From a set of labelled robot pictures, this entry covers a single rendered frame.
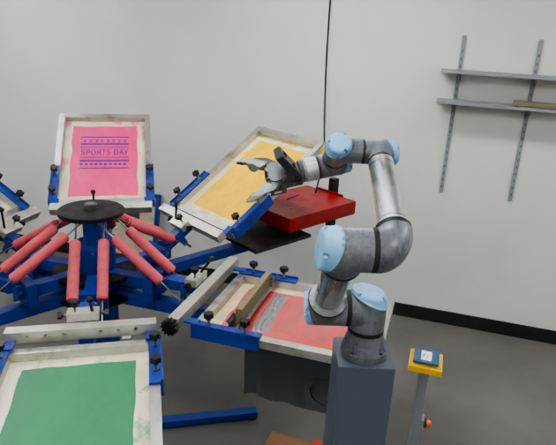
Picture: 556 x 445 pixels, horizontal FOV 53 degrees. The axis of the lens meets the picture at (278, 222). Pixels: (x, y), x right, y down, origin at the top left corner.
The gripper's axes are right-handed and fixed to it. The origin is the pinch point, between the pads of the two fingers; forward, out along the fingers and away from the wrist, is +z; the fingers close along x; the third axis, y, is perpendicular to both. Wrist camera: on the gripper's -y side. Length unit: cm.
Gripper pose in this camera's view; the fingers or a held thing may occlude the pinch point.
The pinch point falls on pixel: (240, 180)
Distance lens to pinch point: 171.9
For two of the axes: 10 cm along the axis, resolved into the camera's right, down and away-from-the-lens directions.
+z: -9.7, 2.2, -1.2
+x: -2.5, -8.4, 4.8
